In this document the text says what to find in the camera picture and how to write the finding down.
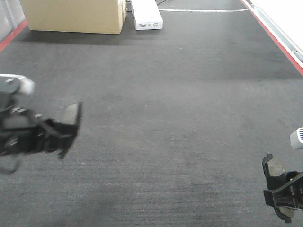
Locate dark conveyor belt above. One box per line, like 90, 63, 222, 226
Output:
0, 0, 303, 227

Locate white conveyor side rail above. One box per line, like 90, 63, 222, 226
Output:
242, 0, 303, 74

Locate white long box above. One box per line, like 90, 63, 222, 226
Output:
131, 0, 163, 31

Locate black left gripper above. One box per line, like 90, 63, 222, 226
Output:
0, 108, 80, 159

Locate cardboard box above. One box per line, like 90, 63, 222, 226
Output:
20, 0, 126, 35

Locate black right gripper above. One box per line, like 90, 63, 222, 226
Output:
263, 171, 303, 210

